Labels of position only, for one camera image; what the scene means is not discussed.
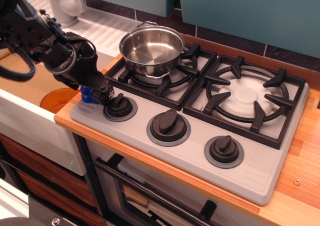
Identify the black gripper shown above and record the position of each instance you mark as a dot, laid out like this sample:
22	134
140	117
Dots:
81	69

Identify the blue toy blueberry cluster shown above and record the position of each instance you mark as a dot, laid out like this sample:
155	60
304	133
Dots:
86	95

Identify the stainless steel pan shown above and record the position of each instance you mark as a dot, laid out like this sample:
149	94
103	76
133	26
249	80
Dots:
152	50

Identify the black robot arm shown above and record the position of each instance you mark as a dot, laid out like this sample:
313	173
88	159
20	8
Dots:
37	38

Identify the black left stove knob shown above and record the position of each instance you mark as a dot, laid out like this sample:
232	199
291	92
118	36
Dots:
120	108

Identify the black stove knob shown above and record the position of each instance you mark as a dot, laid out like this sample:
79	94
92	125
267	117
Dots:
120	108
224	152
168	129

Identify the black middle stove knob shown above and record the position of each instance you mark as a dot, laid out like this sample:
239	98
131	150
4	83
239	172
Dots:
168	129

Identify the grey toy stove top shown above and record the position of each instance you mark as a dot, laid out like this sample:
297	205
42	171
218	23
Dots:
254	179

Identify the black right stove knob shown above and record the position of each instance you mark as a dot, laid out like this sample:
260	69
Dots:
224	152

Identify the white toy sink unit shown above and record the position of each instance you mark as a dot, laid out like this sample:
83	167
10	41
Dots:
24	121

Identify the grey toy faucet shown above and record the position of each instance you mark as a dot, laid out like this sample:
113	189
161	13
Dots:
66	12

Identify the wooden drawer fronts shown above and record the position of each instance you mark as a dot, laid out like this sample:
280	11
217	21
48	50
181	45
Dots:
51	183

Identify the black left burner grate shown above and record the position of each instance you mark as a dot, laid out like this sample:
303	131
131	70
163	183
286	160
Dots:
174	89

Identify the black burner grate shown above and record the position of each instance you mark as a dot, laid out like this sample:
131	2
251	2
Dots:
174	89
260	104

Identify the black right burner grate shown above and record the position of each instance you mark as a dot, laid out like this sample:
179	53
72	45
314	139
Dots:
260	104

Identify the oven door with black handle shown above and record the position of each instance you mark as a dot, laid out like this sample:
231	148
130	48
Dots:
146	198

